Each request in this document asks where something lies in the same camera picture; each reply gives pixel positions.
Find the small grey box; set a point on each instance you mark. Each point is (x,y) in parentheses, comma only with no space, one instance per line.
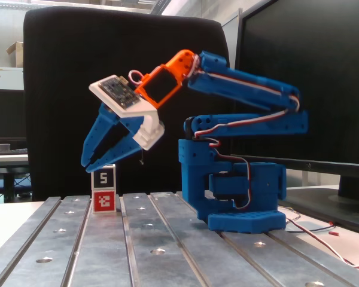
(2,147)

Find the blue and orange robot arm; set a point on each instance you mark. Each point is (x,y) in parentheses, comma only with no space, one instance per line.
(242,125)

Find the dark fabric office chair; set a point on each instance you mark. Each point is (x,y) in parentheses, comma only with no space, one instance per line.
(63,59)

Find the black Dell monitor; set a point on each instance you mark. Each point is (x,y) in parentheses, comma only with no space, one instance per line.
(302,74)

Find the aluminium slotted base plate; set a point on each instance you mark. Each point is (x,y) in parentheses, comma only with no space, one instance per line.
(167,263)

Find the blue gripper with motor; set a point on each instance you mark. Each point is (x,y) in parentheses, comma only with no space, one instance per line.
(126,124)

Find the white cabinet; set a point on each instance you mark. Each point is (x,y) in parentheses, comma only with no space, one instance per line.
(7,77)

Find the dark background monitor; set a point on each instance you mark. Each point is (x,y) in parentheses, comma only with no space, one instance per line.
(9,113)

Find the brown cardboard box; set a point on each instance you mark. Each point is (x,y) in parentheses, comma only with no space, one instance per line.
(16,53)

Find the white mount with camera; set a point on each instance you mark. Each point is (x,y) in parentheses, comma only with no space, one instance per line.
(146,131)

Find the black cube with marker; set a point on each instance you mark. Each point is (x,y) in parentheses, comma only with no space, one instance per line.
(97,182)

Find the dark keyboard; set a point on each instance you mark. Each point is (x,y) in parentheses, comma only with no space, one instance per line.
(9,152)

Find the white background desk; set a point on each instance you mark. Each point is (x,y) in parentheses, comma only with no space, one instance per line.
(6,160)

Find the red cube with marker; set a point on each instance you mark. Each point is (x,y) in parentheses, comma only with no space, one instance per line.
(104,201)

